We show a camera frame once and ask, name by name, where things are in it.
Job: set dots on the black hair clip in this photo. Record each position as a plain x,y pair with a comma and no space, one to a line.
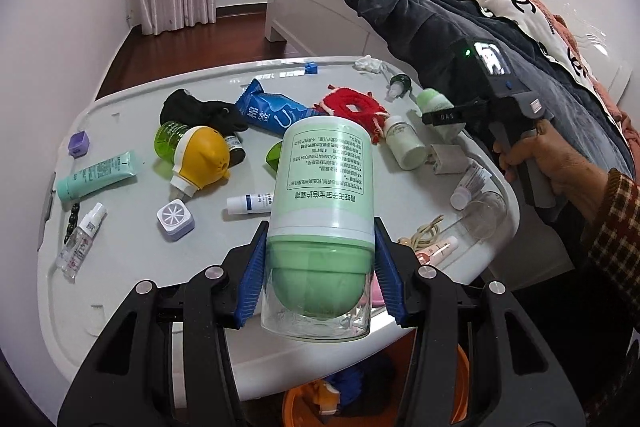
72,222

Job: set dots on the blue snack packet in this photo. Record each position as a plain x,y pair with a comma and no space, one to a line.
275,112

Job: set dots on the black sock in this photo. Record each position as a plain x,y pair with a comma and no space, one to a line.
190,107

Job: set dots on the small white labelled bottle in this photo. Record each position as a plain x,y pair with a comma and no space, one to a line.
467,189

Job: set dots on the clear spray bottle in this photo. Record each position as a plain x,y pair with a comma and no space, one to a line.
80,242

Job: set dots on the large green lotion bottle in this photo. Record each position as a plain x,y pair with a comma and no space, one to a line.
325,187

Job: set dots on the teal tube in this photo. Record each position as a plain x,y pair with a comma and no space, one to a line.
95,175

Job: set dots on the small pale green bottle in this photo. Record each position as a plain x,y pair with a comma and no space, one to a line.
431,99

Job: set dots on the clear plastic cup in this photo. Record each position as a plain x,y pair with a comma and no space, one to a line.
487,214

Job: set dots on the white black printed cloth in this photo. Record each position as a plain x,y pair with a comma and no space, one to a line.
520,14

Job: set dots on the white tube with blue label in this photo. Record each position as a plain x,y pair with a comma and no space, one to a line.
248,203

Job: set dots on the white square lavender container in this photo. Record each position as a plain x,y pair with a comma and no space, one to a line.
175,219

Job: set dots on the person's right forearm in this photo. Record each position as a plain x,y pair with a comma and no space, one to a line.
620,227

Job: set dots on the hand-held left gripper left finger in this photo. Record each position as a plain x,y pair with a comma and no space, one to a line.
252,277

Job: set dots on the orange basin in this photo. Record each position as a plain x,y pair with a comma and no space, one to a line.
300,407

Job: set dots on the small purple box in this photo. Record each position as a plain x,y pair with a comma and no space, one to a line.
78,143

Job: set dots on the yellow bulb-shaped bottle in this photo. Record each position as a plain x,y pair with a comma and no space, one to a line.
200,152

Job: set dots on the dark green small bottle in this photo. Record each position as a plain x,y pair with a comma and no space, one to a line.
398,87

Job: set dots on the white green bottle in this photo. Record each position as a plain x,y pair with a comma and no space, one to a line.
407,147

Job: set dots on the small white box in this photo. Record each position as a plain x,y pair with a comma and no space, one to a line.
447,158

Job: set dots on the red knitted ornament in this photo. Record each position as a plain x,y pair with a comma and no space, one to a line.
350,102

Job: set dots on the bed with dark blankets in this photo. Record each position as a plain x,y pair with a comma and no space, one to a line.
425,17

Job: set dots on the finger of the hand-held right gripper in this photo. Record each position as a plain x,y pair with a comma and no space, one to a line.
450,116
450,133

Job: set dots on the person's right hand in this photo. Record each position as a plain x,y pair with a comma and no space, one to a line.
560,162

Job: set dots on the green translucent plastic cup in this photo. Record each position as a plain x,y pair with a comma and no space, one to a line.
274,159

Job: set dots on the white tube with pink cap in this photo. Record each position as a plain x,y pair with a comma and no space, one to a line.
442,249

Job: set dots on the small blue block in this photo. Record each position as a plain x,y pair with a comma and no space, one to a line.
311,68

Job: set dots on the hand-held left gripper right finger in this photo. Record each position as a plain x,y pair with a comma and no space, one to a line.
387,277

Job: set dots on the crumpled white tissue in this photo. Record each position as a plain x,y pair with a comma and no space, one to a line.
367,64

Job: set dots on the small bottle with brown cap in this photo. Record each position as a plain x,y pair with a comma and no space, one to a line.
235,152

